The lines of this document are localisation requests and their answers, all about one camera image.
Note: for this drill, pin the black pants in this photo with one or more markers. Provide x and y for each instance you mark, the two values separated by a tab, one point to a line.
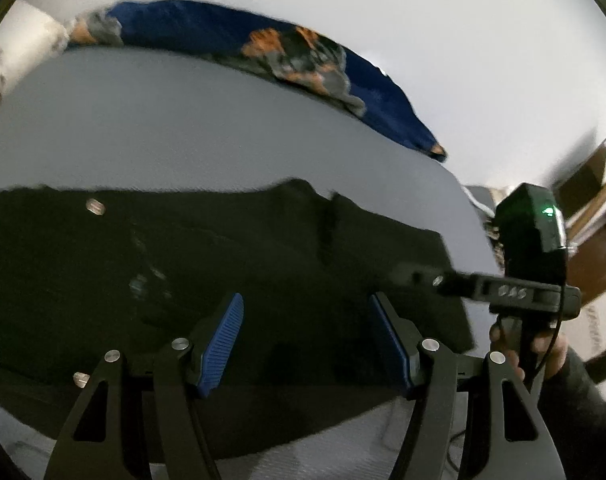
233	240

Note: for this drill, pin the blue floral blanket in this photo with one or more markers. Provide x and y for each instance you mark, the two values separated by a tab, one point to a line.
183	25

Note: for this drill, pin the person's right hand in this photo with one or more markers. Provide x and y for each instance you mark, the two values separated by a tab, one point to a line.
553	355

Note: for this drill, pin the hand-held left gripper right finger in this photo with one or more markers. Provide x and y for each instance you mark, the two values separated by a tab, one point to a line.
390	345

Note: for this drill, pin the person's right forearm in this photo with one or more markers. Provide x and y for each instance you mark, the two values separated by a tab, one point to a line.
583	420

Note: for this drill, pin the wooden cabinet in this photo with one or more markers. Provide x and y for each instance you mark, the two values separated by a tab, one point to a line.
598	260

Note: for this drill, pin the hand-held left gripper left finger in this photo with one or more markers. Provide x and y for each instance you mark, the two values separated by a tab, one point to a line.
223	340

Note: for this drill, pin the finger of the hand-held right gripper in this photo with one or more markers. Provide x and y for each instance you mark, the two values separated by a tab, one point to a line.
433	280

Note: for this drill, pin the white floral pillow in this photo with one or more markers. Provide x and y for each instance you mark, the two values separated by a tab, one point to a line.
13	55

